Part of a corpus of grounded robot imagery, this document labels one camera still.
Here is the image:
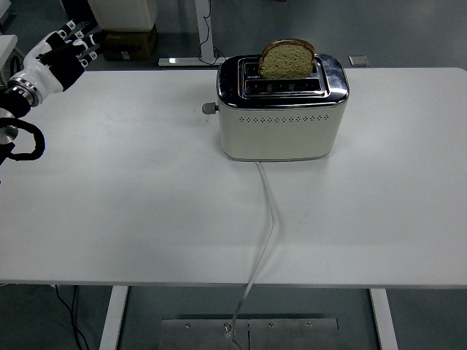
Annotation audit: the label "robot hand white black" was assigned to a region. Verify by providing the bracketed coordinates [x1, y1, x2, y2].
[20, 20, 109, 94]

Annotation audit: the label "white table leg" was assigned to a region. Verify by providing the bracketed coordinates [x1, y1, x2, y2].
[99, 286, 129, 350]
[368, 288, 400, 350]

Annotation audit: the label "white power cord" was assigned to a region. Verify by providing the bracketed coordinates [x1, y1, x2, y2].
[228, 160, 277, 350]

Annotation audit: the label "brown cardboard box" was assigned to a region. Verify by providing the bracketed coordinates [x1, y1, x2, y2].
[98, 24, 159, 62]

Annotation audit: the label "black cable on stand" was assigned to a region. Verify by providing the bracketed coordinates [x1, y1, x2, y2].
[198, 0, 227, 61]

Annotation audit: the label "brown bread slice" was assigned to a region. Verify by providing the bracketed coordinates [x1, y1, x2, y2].
[258, 38, 317, 80]

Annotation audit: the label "white side furniture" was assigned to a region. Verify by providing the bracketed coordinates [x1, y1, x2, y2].
[0, 34, 19, 72]

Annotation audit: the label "thin black floor cable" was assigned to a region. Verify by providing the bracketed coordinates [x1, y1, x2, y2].
[54, 285, 90, 350]

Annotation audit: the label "cream and chrome toaster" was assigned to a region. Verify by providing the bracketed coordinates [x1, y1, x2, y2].
[216, 53, 350, 163]

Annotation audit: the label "white background table stand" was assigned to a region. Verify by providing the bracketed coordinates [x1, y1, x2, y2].
[158, 0, 229, 68]

